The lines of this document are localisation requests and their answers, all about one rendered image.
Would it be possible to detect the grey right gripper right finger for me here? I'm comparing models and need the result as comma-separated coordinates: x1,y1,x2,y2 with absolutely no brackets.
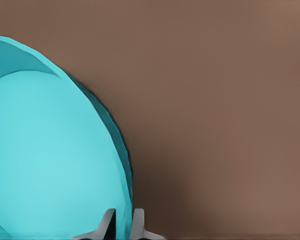
129,208,167,240

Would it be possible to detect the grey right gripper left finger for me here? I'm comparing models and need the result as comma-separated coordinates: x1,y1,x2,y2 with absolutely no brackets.
72,208,117,240

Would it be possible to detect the turquoise round plate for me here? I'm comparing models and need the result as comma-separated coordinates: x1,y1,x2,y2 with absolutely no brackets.
0,33,135,240

